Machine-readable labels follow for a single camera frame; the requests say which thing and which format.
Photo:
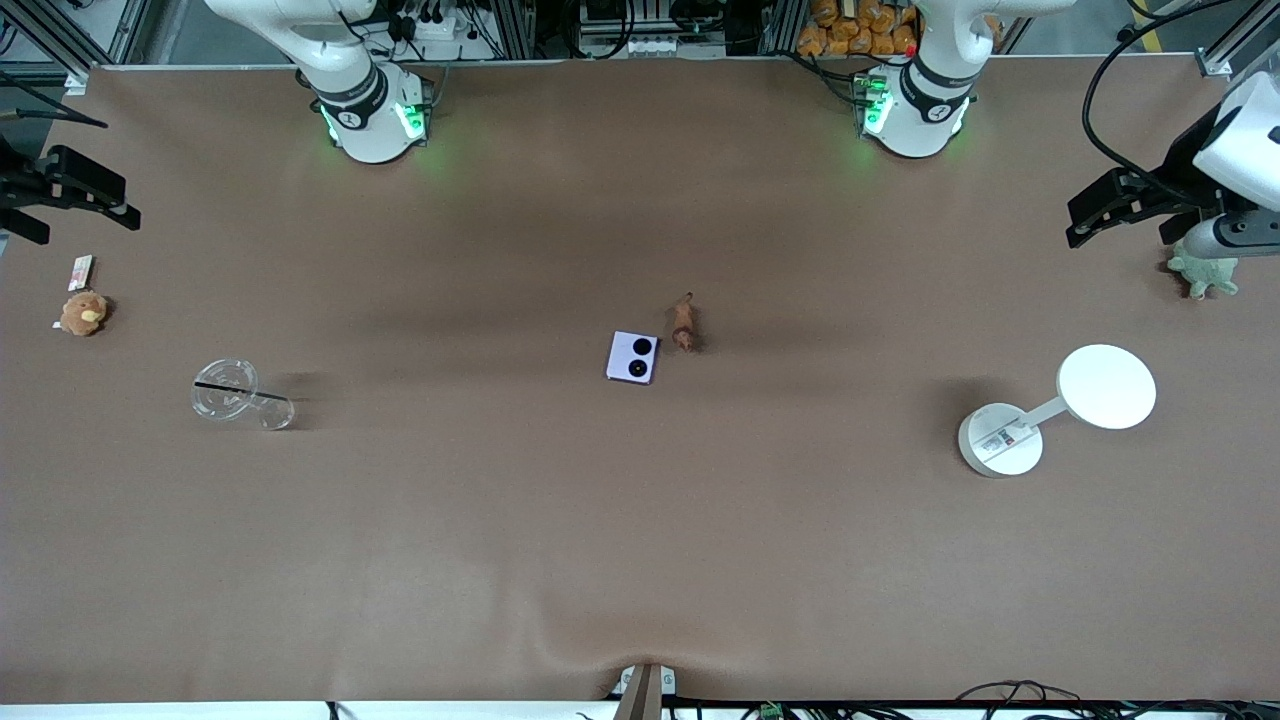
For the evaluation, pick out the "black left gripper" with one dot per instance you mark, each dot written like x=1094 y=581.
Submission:
x=1183 y=165

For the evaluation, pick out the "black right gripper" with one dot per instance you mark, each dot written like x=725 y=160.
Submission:
x=20 y=186

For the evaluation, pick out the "small brown lion statue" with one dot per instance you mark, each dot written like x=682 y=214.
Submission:
x=685 y=325

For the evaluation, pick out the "lilac flip phone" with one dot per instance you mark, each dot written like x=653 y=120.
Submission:
x=632 y=357

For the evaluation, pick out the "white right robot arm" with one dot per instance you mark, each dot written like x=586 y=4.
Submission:
x=365 y=110

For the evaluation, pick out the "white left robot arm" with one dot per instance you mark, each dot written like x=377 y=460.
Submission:
x=925 y=110

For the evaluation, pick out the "small printed paper tag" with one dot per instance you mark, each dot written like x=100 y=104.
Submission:
x=80 y=272

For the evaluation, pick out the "green plush toy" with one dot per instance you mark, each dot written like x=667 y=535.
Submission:
x=1205 y=272

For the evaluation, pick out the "white round desk lamp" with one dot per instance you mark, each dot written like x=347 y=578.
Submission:
x=1105 y=385

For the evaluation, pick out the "black drinking straw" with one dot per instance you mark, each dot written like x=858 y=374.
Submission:
x=240 y=391

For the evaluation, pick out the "clear plastic cup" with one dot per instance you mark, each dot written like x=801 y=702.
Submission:
x=222 y=408

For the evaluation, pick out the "orange plush toy pile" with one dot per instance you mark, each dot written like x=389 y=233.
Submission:
x=860 y=35

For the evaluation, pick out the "white power strip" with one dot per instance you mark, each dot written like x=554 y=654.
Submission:
x=440 y=35

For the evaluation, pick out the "white plug strip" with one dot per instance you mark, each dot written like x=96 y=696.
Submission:
x=655 y=46

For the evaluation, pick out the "aluminium frame profile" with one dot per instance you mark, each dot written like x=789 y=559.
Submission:
x=1215 y=65
x=75 y=75

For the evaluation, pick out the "metal table edge bracket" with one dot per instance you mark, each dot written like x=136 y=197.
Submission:
x=643 y=695

